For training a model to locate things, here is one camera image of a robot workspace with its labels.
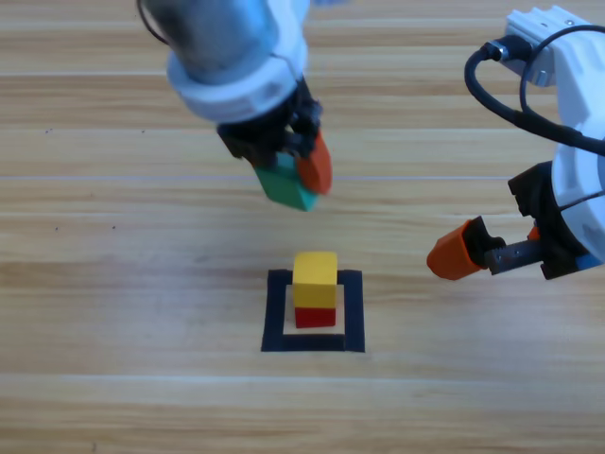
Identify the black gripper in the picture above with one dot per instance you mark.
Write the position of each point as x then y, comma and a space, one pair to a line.
543, 208
264, 137

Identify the green wooden block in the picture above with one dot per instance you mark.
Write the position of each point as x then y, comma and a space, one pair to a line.
283, 189

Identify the yellow wooden block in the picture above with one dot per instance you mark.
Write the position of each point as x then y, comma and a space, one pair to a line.
314, 279

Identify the red wooden block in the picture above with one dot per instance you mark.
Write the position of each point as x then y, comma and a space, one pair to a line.
314, 318

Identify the black tape square outline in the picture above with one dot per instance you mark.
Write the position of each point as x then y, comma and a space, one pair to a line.
274, 326

